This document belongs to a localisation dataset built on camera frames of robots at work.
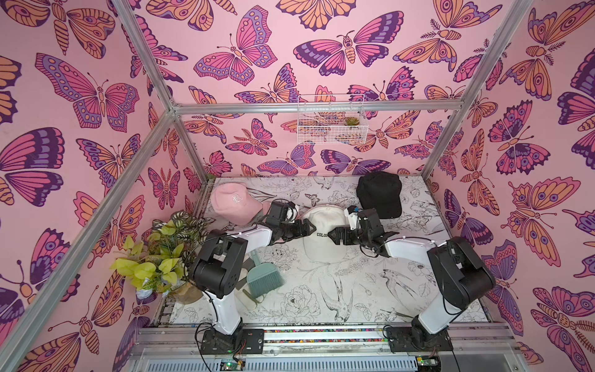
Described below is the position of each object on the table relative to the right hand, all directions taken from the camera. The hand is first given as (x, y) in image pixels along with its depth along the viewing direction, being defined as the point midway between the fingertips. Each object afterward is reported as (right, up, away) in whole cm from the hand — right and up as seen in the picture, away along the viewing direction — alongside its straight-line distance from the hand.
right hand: (338, 231), depth 94 cm
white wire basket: (-1, +46, +12) cm, 47 cm away
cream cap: (-8, -6, -1) cm, 10 cm away
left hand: (-11, +1, 0) cm, 11 cm away
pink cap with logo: (-45, +11, +9) cm, 47 cm away
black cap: (+22, +16, +12) cm, 30 cm away
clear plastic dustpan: (-36, -21, -10) cm, 43 cm away
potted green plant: (-54, -5, -30) cm, 61 cm away
